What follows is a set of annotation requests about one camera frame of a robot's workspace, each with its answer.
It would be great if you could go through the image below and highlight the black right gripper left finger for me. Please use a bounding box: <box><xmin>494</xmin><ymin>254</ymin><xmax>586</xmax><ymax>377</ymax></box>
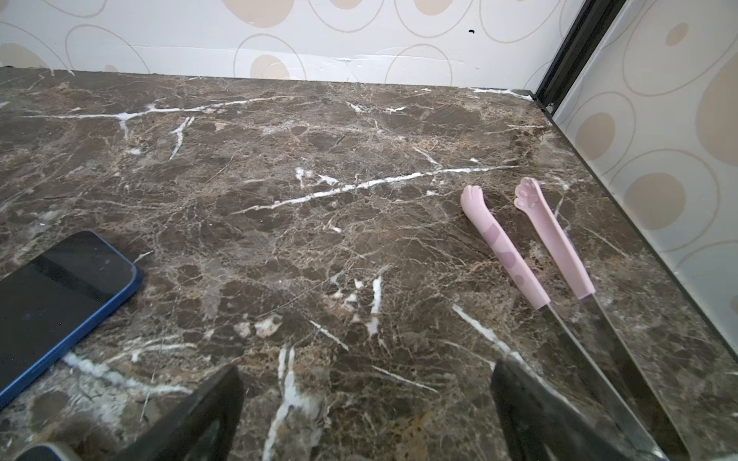
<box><xmin>115</xmin><ymin>365</ymin><xmax>244</xmax><ymax>460</ymax></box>

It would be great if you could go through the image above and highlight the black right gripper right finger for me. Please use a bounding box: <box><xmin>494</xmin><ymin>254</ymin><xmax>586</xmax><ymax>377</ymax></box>
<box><xmin>490</xmin><ymin>359</ymin><xmax>630</xmax><ymax>460</ymax></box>

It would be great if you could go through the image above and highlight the blue-edged smartphone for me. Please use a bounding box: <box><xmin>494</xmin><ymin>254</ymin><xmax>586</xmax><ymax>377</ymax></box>
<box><xmin>1</xmin><ymin>230</ymin><xmax>144</xmax><ymax>408</ymax></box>

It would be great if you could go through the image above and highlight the black frame post right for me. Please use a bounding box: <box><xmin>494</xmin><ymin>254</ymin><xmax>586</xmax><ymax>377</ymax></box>
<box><xmin>534</xmin><ymin>0</ymin><xmax>626</xmax><ymax>114</ymax></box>

